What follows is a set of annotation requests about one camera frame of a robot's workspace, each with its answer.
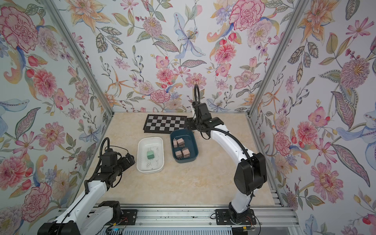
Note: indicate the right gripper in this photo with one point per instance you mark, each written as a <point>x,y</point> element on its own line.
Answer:
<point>189,124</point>

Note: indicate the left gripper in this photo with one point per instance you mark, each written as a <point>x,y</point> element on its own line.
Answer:
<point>127,163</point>

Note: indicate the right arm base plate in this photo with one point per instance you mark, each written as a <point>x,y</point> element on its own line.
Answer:
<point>229,217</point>

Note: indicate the black white chessboard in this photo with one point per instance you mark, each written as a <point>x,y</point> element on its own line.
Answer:
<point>164,124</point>

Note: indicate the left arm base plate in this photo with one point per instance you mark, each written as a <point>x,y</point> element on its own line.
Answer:
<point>127,218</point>

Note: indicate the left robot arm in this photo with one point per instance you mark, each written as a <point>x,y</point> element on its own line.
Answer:
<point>78,218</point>

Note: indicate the aluminium rail frame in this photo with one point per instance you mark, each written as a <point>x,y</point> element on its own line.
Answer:
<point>187,220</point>

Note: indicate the white storage box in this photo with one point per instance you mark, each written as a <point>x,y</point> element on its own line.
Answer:
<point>155,165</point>

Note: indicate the green plug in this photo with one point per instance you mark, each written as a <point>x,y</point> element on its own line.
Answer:
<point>150,155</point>

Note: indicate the teal storage box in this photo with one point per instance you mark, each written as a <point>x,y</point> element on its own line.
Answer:
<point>184,146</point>

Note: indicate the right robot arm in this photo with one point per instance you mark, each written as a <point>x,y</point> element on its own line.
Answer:
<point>250,174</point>

